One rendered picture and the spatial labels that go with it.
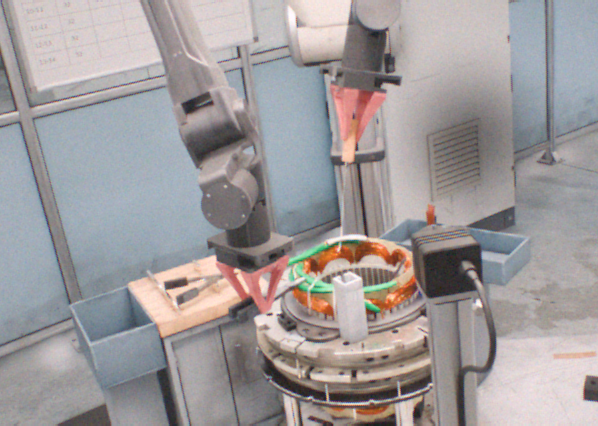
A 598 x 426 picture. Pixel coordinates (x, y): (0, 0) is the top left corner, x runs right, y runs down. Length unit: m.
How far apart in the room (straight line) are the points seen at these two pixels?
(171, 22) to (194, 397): 0.66
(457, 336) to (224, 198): 0.35
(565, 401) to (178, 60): 0.91
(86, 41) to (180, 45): 2.28
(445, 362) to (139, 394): 0.79
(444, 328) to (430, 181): 2.98
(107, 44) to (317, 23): 1.87
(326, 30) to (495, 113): 2.40
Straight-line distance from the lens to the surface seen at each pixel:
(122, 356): 1.24
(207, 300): 1.26
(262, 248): 0.93
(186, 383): 1.30
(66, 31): 3.16
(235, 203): 0.84
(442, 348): 0.60
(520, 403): 1.43
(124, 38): 3.23
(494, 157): 3.82
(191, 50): 0.91
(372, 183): 1.55
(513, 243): 1.38
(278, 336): 1.06
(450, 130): 3.56
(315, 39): 1.44
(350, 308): 1.00
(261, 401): 1.38
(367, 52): 1.04
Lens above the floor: 1.63
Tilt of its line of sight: 21 degrees down
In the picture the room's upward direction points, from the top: 8 degrees counter-clockwise
